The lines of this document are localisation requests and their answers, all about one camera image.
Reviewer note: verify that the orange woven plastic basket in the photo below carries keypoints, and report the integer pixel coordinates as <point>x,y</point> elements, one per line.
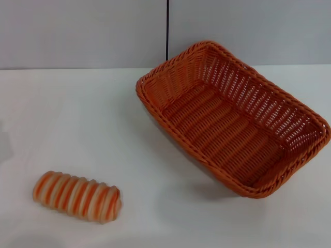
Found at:
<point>222,124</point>

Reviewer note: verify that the striped orange bread roll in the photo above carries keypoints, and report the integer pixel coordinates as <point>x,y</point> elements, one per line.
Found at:
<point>77,197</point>

